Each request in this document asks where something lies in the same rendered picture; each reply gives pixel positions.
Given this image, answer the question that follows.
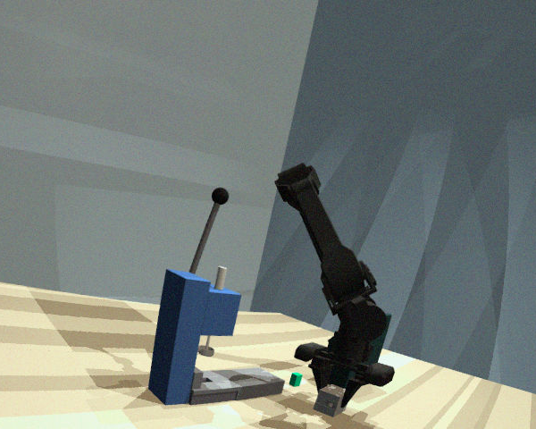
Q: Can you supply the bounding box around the tan block with round hole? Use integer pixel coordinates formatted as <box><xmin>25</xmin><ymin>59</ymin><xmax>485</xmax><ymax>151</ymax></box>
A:
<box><xmin>313</xmin><ymin>384</ymin><xmax>348</xmax><ymax>417</ymax></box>

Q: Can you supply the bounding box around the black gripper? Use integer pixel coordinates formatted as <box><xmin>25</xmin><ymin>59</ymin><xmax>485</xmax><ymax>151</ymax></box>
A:
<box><xmin>294</xmin><ymin>325</ymin><xmax>395</xmax><ymax>408</ymax></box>

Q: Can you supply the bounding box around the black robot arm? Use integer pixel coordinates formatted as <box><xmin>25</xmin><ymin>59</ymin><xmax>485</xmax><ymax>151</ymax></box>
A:
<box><xmin>274</xmin><ymin>163</ymin><xmax>387</xmax><ymax>362</ymax></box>

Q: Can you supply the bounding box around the teal block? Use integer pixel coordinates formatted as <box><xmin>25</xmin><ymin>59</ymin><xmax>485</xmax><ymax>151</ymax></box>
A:
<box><xmin>289</xmin><ymin>373</ymin><xmax>302</xmax><ymax>387</ymax></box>

